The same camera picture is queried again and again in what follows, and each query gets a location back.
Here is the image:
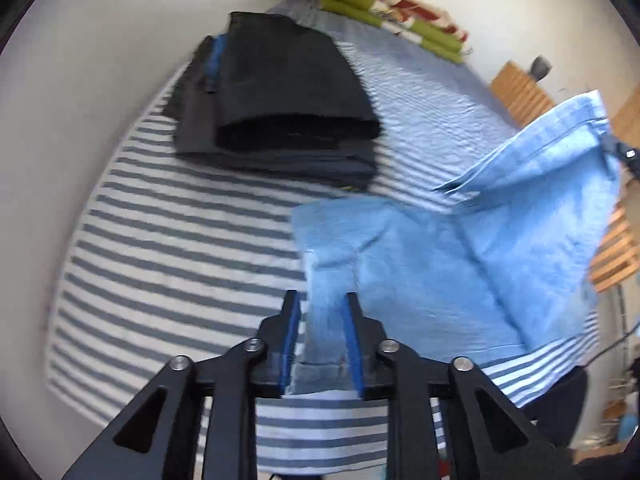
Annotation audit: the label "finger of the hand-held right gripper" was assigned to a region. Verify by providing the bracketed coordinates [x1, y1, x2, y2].
[602, 132, 640, 181]

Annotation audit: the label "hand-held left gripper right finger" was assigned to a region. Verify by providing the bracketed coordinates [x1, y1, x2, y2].
[346, 291, 576, 480]

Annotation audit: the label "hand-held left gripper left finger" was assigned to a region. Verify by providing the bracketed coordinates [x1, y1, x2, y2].
[62, 290, 302, 480]

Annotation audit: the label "light blue jeans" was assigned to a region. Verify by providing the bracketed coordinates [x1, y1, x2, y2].
[290, 90, 623, 396]

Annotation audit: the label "small grey object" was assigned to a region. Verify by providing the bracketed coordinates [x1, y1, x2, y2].
[530, 55, 553, 82]

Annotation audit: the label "blue white striped bed quilt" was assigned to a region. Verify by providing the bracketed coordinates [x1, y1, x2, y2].
[47, 0, 601, 476]

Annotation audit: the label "person's black trouser leg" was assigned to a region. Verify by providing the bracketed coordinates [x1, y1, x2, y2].
[520, 367, 591, 466]

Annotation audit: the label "pile of dark folded clothes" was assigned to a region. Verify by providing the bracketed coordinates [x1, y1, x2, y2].
[164, 11, 383, 193]

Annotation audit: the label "folded green floral blanket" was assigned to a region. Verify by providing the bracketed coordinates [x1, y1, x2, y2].
[320, 0, 473, 63]

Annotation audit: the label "wooden slatted bed frame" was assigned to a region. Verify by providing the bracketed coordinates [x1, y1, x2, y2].
[490, 60, 640, 293]

